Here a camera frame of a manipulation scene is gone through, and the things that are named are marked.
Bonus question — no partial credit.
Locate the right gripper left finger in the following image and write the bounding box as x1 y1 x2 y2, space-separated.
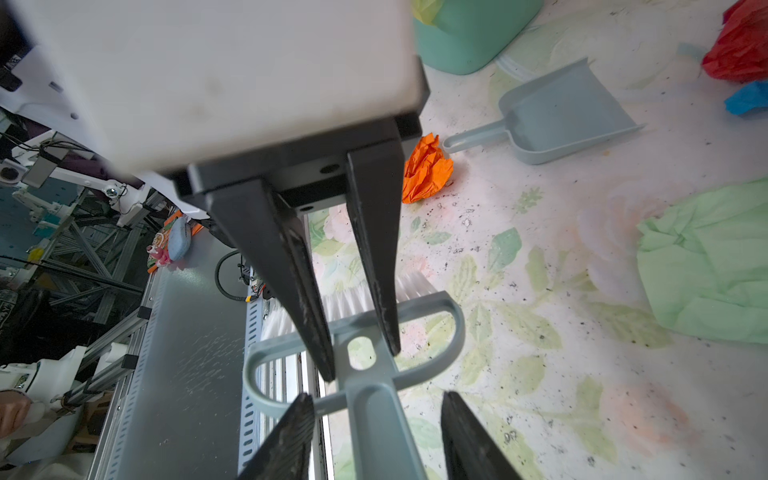
237 393 315 480

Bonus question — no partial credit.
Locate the orange paper scrap near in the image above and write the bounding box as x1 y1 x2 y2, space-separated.
401 133 454 204

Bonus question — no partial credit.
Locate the grey-green plastic dustpan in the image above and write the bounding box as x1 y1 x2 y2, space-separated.
442 58 643 165

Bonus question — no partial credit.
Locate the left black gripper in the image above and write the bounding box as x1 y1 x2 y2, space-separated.
9 1 420 174

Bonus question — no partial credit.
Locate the green bin with bag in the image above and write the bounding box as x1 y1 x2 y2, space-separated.
410 0 544 75

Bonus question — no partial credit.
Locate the grey-green hand brush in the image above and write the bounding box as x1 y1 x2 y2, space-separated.
242 271 467 480

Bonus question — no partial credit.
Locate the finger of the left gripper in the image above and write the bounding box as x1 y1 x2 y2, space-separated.
346 140 405 356
204 178 336 382

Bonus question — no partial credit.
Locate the aluminium rail frame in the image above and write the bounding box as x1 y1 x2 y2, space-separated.
86 231 274 479

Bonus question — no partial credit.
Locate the red paper scrap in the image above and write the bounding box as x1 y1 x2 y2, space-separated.
702 0 767 83

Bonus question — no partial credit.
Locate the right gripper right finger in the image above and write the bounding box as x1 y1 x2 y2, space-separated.
440 391 522 480

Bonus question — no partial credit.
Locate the light green paper scrap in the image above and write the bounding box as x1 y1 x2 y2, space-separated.
637 179 767 344

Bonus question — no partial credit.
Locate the small blue paper scrap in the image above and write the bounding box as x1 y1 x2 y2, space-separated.
724 80 768 115

